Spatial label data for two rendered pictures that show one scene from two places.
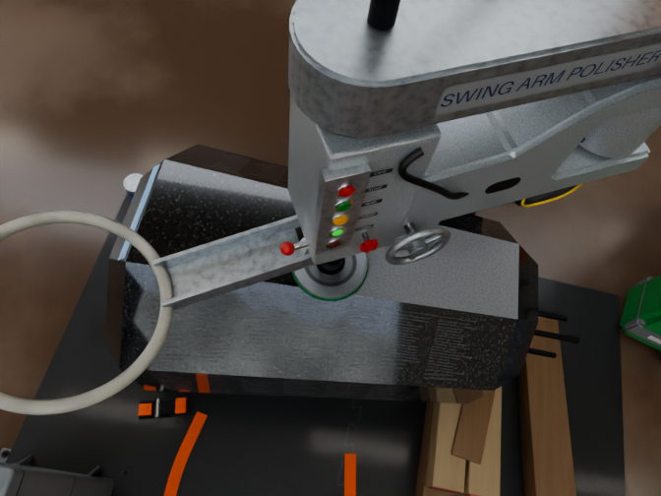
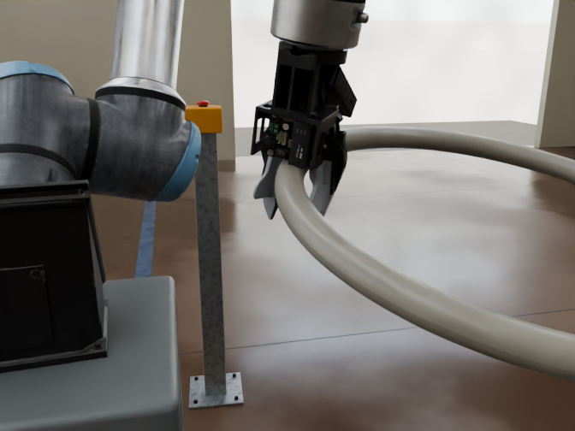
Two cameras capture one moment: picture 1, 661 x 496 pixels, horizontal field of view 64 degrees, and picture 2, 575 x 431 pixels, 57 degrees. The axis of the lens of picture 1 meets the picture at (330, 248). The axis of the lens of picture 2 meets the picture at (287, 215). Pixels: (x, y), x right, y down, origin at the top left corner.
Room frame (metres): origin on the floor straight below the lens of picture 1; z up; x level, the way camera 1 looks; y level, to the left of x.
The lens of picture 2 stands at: (-0.02, 0.10, 1.23)
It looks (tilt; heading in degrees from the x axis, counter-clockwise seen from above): 17 degrees down; 80
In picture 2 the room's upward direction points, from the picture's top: straight up
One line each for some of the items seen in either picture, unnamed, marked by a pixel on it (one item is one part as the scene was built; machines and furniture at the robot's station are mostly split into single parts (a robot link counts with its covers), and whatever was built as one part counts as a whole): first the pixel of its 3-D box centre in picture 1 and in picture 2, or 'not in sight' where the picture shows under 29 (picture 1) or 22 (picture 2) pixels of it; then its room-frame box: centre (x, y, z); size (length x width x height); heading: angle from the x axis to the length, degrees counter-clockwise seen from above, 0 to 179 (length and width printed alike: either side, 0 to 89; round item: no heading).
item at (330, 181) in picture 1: (336, 212); not in sight; (0.49, 0.00, 1.41); 0.08 x 0.03 x 0.28; 119
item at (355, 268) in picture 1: (330, 262); not in sight; (0.62, -0.01, 0.89); 0.21 x 0.21 x 0.01
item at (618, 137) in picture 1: (624, 100); not in sight; (0.93, -0.59, 1.39); 0.19 x 0.19 x 0.20
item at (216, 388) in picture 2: not in sight; (210, 259); (0.03, 1.88, 0.54); 0.20 x 0.20 x 1.09; 88
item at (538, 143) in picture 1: (516, 140); not in sight; (0.80, -0.36, 1.35); 0.74 x 0.23 x 0.49; 119
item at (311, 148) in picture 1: (386, 161); not in sight; (0.66, -0.08, 1.36); 0.36 x 0.22 x 0.45; 119
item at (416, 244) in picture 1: (411, 232); not in sight; (0.57, -0.17, 1.24); 0.15 x 0.10 x 0.15; 119
